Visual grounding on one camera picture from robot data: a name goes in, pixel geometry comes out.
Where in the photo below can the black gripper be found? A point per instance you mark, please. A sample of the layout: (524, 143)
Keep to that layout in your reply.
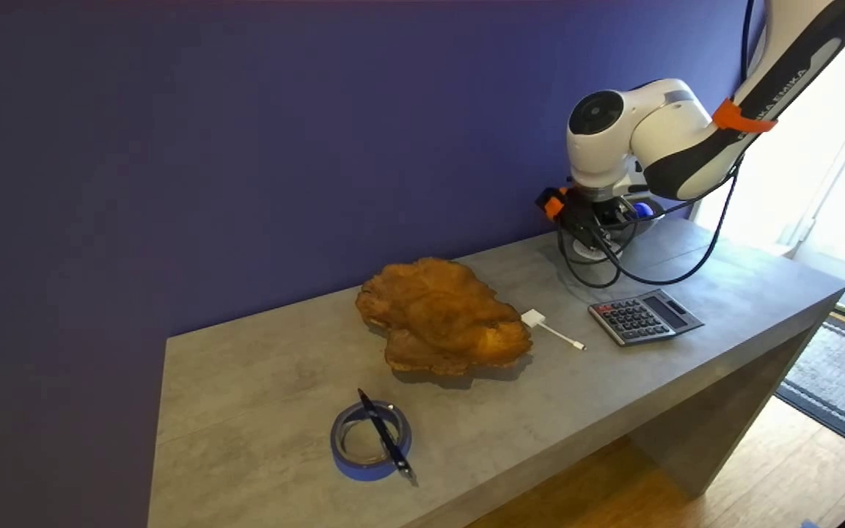
(598, 228)

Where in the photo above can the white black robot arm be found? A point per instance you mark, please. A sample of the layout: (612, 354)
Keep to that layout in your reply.
(664, 136)

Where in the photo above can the blue object in bowl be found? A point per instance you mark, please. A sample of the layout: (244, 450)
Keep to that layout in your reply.
(643, 209)

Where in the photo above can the brown wooden slab plate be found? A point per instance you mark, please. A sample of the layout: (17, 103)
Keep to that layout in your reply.
(438, 318)

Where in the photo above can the white spoon-shaped adapter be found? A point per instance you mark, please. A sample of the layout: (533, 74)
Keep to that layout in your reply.
(533, 318)

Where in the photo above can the grey calculator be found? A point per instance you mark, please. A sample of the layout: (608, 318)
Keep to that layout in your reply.
(643, 318)

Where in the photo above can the black pen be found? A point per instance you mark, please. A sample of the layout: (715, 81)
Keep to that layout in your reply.
(391, 447)

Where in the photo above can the blue tape roll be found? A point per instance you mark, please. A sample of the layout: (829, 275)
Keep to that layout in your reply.
(357, 447)

